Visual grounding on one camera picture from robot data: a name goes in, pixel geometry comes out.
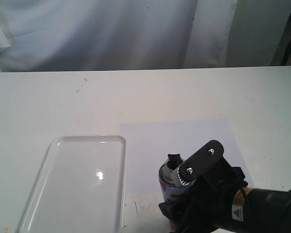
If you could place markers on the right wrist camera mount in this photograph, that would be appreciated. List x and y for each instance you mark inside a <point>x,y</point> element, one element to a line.
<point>198,163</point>

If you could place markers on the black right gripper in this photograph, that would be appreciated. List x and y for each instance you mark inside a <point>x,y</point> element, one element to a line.
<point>207,206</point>

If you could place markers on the white paper sheet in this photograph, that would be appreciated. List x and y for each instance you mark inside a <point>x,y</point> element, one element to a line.
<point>149,143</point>

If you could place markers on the colourful spray can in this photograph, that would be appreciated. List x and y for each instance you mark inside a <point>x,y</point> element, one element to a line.
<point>170,192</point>

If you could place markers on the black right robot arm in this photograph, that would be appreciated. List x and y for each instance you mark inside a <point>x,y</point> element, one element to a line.
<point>266,211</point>

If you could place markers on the clear plastic tray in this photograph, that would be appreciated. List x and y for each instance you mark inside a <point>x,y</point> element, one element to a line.
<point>80,187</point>

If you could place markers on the white backdrop curtain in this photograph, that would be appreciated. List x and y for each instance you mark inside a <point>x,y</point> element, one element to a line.
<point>78,35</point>

